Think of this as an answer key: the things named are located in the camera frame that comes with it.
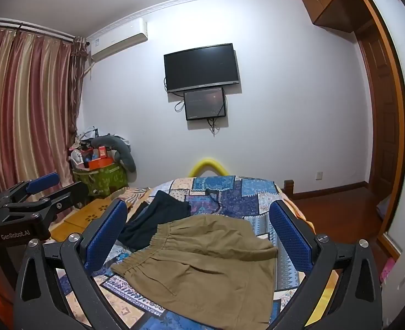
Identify white curtain rail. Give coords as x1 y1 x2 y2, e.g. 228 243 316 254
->
0 20 76 42

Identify yellow foam tube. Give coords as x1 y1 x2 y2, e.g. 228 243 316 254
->
188 158 228 178

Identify striped pink curtain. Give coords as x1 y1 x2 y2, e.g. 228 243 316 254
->
0 27 87 211

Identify white air conditioner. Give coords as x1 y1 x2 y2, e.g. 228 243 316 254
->
87 18 149 63

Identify small black monitor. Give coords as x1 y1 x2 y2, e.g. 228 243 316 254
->
184 88 227 121

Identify striped cloth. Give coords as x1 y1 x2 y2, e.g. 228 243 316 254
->
119 187 152 207

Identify orange box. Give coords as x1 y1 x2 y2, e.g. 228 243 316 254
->
88 157 114 171

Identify black wall television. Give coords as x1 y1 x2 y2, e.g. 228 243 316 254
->
163 43 241 94

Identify dark navy garment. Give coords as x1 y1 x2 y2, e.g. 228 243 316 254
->
118 190 192 251

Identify wooden board with flower cutouts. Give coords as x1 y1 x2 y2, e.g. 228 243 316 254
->
49 197 120 244

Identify green patterned basket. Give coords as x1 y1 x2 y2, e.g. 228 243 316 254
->
72 164 130 199

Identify blue patchwork printed blanket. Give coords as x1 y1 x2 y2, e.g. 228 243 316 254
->
51 175 327 330

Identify grey plush pillow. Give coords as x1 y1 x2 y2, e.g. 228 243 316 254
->
92 135 137 173

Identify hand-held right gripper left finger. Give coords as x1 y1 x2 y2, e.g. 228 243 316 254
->
13 199 135 330

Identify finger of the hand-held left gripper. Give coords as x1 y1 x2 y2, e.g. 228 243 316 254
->
3 181 89 229
0 172 60 208

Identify khaki pants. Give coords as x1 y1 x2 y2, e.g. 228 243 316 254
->
110 214 279 326

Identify orange yellow fleece blanket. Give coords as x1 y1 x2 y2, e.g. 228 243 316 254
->
277 183 340 303

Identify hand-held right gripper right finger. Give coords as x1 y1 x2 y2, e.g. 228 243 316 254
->
269 199 384 330

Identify wooden door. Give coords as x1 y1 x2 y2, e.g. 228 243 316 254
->
355 20 401 214

